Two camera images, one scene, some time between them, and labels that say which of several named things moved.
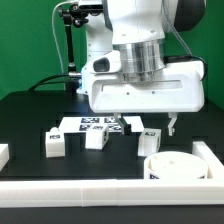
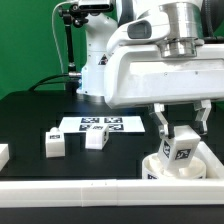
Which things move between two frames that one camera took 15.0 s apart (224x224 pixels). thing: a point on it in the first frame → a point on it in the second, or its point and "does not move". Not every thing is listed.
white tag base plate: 78,124 does not move
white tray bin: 175,165 does not move
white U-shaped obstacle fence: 177,192 does not move
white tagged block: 149,141 → 180,153
